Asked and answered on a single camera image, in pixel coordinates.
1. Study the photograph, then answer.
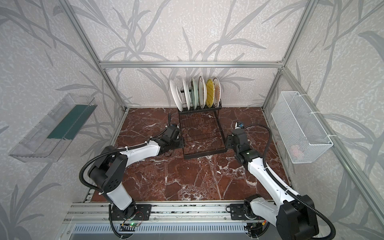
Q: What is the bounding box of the aluminium cage frame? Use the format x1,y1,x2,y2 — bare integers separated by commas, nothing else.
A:
58,1,384,224

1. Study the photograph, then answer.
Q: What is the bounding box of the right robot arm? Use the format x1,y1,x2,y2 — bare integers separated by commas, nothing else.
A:
226,122,336,240

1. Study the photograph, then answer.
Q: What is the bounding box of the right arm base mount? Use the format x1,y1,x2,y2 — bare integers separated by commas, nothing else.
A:
226,204,257,221

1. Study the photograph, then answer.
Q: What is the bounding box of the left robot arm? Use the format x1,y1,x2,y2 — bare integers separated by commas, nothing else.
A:
79,114,184,218

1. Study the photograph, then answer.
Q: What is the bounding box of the white wire mesh basket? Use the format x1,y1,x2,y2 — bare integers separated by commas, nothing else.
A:
272,91,334,164

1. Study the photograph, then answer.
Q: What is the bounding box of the large white orange sunburst plate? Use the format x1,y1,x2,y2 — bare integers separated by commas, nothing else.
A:
199,76,207,109

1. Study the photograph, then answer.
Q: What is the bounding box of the aluminium front rail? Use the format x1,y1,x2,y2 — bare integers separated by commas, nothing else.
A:
64,201,264,224

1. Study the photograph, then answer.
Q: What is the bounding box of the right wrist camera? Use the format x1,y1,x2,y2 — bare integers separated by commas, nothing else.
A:
235,121,246,130

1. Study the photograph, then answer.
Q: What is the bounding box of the white plate grey flower outline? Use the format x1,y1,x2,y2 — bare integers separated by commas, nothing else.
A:
170,80,183,112

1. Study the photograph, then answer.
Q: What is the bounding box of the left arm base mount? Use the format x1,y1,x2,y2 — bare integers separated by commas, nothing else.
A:
109,204,152,221

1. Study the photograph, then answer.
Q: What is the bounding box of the pink object in basket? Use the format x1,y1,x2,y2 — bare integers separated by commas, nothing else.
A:
290,145,304,160

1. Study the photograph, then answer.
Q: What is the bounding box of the clear plastic wall bin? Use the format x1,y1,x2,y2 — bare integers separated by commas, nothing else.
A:
9,94,98,163

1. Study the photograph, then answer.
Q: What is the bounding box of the small white orange sunburst plate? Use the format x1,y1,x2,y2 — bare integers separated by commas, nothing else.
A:
213,78,221,108

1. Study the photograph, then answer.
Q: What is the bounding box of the mint green flower plate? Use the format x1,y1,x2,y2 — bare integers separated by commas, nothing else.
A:
192,79,199,110

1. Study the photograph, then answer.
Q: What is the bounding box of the black wire dish rack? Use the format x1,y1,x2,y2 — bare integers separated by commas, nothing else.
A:
178,91,227,160

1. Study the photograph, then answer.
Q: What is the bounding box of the yellow green woven plate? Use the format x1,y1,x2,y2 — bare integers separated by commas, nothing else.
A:
206,79,215,108

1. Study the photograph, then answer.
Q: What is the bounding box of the white plate green lettered rim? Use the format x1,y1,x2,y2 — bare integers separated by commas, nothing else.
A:
183,79,191,111

